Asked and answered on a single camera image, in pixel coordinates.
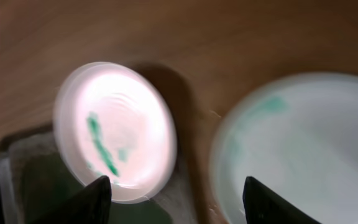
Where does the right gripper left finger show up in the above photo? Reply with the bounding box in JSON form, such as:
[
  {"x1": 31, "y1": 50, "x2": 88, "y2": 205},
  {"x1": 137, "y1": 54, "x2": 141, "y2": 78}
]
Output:
[{"x1": 33, "y1": 175, "x2": 112, "y2": 224}]

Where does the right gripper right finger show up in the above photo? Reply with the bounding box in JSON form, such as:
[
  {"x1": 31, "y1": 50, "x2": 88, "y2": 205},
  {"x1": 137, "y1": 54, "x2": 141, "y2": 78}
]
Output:
[{"x1": 242, "y1": 176, "x2": 320, "y2": 224}]

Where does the white plate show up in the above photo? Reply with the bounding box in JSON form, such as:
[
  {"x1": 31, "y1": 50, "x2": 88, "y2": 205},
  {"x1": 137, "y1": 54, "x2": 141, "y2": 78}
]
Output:
[
  {"x1": 53, "y1": 62, "x2": 177, "y2": 204},
  {"x1": 209, "y1": 72, "x2": 358, "y2": 223}
]

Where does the white plate top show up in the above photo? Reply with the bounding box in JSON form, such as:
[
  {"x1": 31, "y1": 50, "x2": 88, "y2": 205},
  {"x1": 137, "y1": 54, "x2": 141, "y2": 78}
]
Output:
[{"x1": 53, "y1": 62, "x2": 177, "y2": 204}]

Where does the large grey serving tray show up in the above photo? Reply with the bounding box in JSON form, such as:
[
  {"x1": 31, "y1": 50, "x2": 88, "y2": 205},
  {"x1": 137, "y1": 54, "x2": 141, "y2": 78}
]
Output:
[{"x1": 0, "y1": 124, "x2": 197, "y2": 223}]

